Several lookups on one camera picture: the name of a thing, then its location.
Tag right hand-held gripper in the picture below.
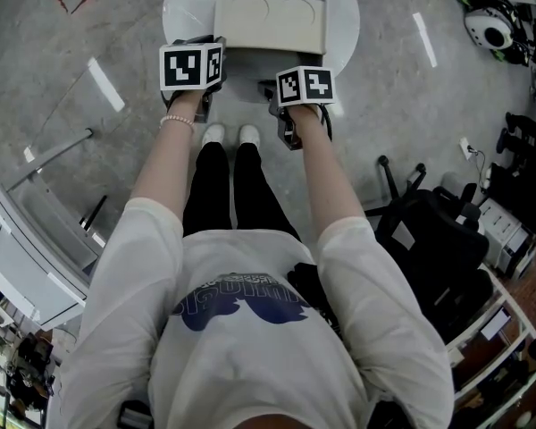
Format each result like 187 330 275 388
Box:
256 64 337 152

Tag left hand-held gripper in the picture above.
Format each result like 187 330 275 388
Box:
158 35 229 125

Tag beige rectangular box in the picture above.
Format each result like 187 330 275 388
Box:
213 0 331 57

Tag person's left forearm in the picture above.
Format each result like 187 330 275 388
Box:
128 89 207 223

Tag person's right forearm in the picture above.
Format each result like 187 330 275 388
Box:
289 104 368 241

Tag white drawer cabinet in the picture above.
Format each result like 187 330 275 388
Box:
477 196 536 277

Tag white round table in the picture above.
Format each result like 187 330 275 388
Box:
162 0 362 105

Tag person's left white shoe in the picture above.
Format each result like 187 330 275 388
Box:
201 122 227 148

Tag person's white shoe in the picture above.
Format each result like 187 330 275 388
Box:
238 123 264 150
201 122 227 148

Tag person's right white shoe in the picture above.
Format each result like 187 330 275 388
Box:
238 123 264 150

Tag black trousers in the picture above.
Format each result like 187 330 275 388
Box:
181 140 303 243

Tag grey metal bar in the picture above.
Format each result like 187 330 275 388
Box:
4 128 95 192

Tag white and black backpack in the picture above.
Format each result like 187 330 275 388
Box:
464 6 515 52

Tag black office chair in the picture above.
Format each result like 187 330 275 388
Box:
364 154 495 344

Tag black chair base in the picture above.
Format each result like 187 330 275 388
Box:
495 111 536 156

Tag white panel with black lines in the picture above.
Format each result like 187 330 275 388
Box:
0 179 93 326

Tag white printed t-shirt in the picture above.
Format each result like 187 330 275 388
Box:
60 197 456 429

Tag white shelf unit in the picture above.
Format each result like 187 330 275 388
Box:
446 264 536 429

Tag pearl bracelet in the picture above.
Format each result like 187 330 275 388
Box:
158 113 196 130

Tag black strap buckle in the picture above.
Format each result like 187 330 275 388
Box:
117 399 155 429

